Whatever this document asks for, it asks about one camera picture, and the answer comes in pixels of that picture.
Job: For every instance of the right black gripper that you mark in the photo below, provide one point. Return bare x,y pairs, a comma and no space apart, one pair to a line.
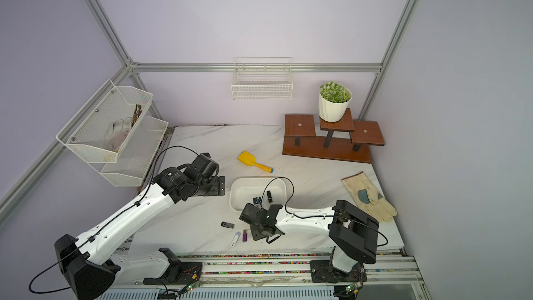
257,234

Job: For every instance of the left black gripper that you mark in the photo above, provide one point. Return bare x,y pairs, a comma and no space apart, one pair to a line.
218,188

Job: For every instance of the purple usb drive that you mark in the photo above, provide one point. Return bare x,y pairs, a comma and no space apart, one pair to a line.
245,236

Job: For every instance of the white lilac usb drive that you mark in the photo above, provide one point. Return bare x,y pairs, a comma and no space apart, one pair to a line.
235,239

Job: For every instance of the black swivel usb drive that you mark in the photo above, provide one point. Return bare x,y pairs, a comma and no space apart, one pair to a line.
227,225

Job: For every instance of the black capped usb drive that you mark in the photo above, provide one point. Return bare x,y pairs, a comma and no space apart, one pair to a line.
269,196

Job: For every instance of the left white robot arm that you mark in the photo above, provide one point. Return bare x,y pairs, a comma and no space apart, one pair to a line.
86,260

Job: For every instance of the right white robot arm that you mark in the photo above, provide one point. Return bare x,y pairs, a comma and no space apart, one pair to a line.
353,231

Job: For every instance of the white storage box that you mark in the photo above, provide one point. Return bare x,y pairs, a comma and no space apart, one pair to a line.
244,189

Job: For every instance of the yellow toy shovel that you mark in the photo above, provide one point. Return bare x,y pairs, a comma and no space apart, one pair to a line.
249,160

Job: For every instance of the clear plastic bag in rack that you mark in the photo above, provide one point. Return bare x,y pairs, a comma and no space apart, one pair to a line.
117,133

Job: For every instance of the white mesh two-tier rack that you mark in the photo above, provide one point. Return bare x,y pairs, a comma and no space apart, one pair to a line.
83,135

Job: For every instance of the beige work glove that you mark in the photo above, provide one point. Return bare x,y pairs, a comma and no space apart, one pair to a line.
368,198

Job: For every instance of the brown wooden step shelf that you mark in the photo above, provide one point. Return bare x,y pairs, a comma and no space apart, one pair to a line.
346,140

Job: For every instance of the white pot green plant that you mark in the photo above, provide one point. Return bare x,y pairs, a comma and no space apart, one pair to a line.
333,101

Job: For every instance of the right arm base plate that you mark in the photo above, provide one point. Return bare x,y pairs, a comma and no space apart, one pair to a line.
324,272

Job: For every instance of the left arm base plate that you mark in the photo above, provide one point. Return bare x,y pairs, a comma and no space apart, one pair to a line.
177,274

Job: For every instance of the white wire wall basket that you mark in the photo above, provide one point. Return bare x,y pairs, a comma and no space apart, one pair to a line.
262,78

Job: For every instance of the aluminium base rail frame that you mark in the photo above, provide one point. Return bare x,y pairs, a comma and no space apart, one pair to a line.
282,276

